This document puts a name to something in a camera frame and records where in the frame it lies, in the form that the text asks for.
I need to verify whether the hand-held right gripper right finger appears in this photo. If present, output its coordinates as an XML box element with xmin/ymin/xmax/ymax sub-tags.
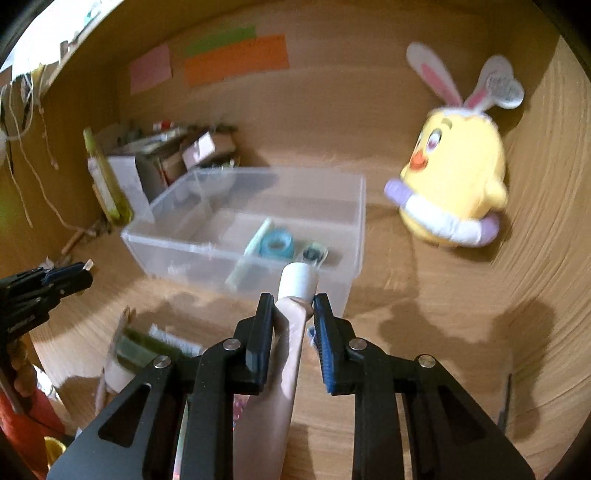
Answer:
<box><xmin>313</xmin><ymin>292</ymin><xmax>536</xmax><ymax>480</ymax></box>

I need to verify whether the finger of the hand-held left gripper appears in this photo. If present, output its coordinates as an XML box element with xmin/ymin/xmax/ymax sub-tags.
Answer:
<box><xmin>39</xmin><ymin>261</ymin><xmax>94</xmax><ymax>298</ymax></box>

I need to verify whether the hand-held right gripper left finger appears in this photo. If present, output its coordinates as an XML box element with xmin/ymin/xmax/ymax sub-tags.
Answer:
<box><xmin>46</xmin><ymin>292</ymin><xmax>276</xmax><ymax>480</ymax></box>

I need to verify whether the pink tube with white cap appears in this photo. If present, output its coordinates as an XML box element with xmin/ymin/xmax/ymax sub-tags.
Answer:
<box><xmin>233</xmin><ymin>261</ymin><xmax>320</xmax><ymax>480</ymax></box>

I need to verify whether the clear plastic storage box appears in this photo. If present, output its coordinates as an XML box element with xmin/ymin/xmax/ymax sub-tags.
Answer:
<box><xmin>121</xmin><ymin>167</ymin><xmax>367</xmax><ymax>319</ymax></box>

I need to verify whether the person's left hand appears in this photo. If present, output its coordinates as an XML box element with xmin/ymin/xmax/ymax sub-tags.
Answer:
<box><xmin>8</xmin><ymin>337</ymin><xmax>40</xmax><ymax>407</ymax></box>

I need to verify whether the pale green tube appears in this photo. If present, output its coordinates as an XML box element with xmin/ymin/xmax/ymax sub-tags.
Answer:
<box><xmin>225</xmin><ymin>219</ymin><xmax>273</xmax><ymax>292</ymax></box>

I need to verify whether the blue tape roll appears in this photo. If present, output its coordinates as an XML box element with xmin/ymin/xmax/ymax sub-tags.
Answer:
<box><xmin>259</xmin><ymin>229</ymin><xmax>297</xmax><ymax>259</ymax></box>

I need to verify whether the olive green bottle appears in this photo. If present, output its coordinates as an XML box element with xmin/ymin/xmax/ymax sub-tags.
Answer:
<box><xmin>83</xmin><ymin>127</ymin><xmax>134</xmax><ymax>226</ymax></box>

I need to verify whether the green packet with white comb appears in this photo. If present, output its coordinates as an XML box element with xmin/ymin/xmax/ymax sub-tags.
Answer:
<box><xmin>113</xmin><ymin>316</ymin><xmax>206</xmax><ymax>370</ymax></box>

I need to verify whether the white paper box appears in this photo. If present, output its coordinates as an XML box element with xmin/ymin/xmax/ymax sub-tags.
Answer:
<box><xmin>107</xmin><ymin>155</ymin><xmax>151</xmax><ymax>217</ymax></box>

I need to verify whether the pile of cardboard boxes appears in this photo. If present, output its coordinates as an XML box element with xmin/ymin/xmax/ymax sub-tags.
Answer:
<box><xmin>99</xmin><ymin>119</ymin><xmax>241</xmax><ymax>204</ymax></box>

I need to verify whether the yellow chick plush toy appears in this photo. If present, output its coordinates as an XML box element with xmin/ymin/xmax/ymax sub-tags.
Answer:
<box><xmin>384</xmin><ymin>41</ymin><xmax>526</xmax><ymax>249</ymax></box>

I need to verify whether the pink paper sheet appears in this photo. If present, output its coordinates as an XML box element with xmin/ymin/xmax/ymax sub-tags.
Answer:
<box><xmin>129</xmin><ymin>44</ymin><xmax>173</xmax><ymax>96</ymax></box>

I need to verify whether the green paper sheet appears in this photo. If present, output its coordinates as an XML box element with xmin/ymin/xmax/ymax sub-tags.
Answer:
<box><xmin>185</xmin><ymin>25</ymin><xmax>257</xmax><ymax>58</ymax></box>

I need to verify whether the small packet with dark ring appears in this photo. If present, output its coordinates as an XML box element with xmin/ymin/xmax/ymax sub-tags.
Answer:
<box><xmin>299</xmin><ymin>242</ymin><xmax>329</xmax><ymax>268</ymax></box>

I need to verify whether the white string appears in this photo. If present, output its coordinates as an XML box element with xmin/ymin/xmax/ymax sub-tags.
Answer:
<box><xmin>0</xmin><ymin>65</ymin><xmax>93</xmax><ymax>232</ymax></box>

